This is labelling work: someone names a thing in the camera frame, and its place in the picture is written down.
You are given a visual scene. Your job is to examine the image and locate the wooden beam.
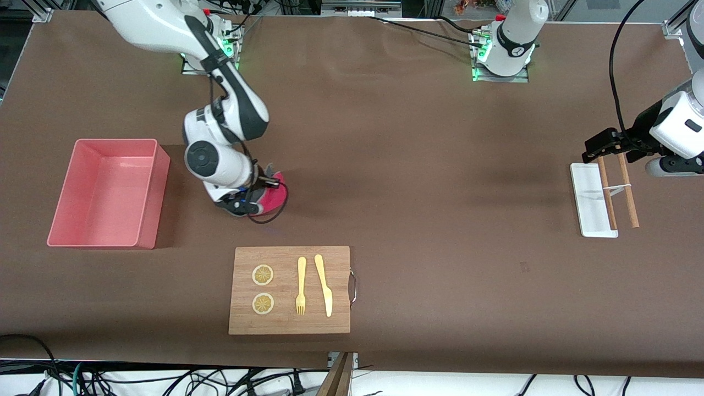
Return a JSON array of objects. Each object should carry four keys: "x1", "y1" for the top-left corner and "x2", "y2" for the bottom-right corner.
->
[{"x1": 316, "y1": 352, "x2": 355, "y2": 396}]

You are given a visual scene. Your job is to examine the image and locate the wooden cutting board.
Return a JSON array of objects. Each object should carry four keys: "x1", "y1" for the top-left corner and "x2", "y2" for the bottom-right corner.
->
[{"x1": 228, "y1": 246, "x2": 351, "y2": 335}]

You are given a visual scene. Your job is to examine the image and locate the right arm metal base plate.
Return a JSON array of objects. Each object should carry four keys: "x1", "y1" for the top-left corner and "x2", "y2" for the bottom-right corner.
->
[{"x1": 181, "y1": 25, "x2": 243, "y2": 76}]

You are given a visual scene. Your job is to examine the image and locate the white cloth rack base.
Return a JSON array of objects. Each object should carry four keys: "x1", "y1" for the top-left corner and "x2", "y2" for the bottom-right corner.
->
[{"x1": 570, "y1": 163, "x2": 632, "y2": 238}]

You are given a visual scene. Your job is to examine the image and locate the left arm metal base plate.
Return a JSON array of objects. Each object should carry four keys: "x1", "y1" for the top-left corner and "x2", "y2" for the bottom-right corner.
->
[{"x1": 472, "y1": 30, "x2": 530, "y2": 83}]

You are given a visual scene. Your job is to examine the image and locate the pink plastic bin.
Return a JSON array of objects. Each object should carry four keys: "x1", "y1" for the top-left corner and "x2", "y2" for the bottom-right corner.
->
[{"x1": 47, "y1": 139, "x2": 171, "y2": 250}]

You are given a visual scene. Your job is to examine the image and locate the grey power strip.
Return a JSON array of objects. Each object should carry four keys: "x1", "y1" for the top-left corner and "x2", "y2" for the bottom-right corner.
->
[{"x1": 321, "y1": 0, "x2": 403, "y2": 17}]

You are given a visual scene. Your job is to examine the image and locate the yellow plastic fork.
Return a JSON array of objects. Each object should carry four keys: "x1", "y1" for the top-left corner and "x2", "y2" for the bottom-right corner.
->
[{"x1": 295, "y1": 256, "x2": 307, "y2": 316}]

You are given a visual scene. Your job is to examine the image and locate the pink and grey cloth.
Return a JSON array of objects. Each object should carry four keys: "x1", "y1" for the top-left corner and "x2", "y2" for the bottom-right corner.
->
[{"x1": 256, "y1": 163, "x2": 288, "y2": 215}]

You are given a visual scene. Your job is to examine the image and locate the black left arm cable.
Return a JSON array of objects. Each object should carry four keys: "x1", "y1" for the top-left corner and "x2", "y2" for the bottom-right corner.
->
[{"x1": 608, "y1": 0, "x2": 645, "y2": 138}]

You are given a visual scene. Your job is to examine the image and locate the black base cable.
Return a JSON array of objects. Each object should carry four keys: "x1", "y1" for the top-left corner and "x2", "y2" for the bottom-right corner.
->
[{"x1": 366, "y1": 15, "x2": 487, "y2": 50}]

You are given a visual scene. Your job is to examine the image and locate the yellow plastic knife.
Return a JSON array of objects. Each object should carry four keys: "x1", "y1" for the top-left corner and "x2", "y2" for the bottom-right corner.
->
[{"x1": 314, "y1": 254, "x2": 333, "y2": 318}]

